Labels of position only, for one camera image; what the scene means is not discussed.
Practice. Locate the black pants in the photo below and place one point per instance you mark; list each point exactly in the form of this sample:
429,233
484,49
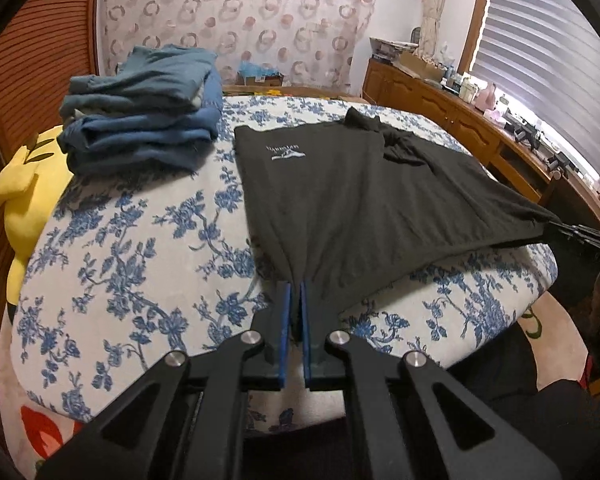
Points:
343,209

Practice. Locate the pink bottle on sideboard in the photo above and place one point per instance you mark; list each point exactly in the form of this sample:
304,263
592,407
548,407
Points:
485,99

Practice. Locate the brown wooden louvered door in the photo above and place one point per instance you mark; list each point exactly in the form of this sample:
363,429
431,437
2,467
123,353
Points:
45,44

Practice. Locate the cardboard box with blue bag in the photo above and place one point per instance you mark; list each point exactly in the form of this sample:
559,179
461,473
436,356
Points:
250,74

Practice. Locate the top teal folded jeans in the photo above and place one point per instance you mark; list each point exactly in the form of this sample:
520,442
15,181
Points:
168,79

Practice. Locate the lower blue folded jeans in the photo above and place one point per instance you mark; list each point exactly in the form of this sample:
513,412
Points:
99,144

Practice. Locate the blue floral white bedspread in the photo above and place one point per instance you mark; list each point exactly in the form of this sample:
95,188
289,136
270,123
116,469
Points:
130,268

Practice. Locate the pink circle-patterned curtain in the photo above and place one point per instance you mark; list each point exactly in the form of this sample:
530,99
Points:
310,42

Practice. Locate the open cardboard box on sideboard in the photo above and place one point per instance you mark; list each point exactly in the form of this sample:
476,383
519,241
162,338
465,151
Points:
420,68

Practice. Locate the wooden sideboard cabinet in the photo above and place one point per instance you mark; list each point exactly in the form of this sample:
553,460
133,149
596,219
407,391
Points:
510,162

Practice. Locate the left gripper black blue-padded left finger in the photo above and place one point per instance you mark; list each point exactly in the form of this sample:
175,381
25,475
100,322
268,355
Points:
185,417

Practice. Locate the grey zebra window blind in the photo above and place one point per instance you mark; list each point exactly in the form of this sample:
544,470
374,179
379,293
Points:
546,55

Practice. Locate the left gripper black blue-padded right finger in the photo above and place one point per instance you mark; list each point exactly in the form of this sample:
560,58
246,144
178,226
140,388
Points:
408,417

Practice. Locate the yellow plush toy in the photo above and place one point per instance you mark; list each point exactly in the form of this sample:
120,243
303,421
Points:
30,186

